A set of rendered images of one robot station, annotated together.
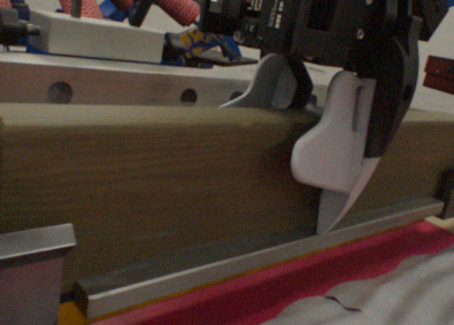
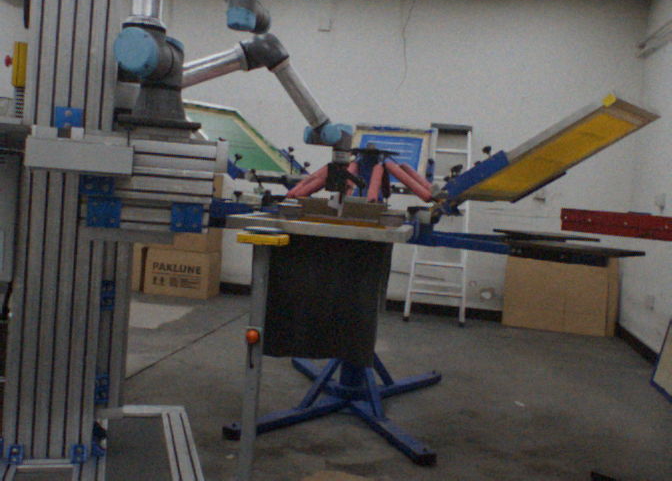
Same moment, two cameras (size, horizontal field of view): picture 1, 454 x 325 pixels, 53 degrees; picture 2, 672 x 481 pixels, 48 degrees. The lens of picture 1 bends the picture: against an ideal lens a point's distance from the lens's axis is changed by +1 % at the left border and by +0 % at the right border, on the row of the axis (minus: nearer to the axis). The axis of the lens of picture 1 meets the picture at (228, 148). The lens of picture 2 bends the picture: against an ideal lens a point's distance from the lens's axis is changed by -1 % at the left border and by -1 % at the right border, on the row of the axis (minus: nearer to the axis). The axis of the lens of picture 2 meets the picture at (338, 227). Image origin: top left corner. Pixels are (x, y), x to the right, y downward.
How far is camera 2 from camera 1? 2.91 m
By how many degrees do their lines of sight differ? 52
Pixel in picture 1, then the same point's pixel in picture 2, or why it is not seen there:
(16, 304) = (297, 212)
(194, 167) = (317, 204)
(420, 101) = not seen: outside the picture
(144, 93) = not seen: hidden behind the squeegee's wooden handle
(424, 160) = (371, 211)
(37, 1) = (534, 222)
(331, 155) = (334, 203)
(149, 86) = not seen: hidden behind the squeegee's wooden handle
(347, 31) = (334, 188)
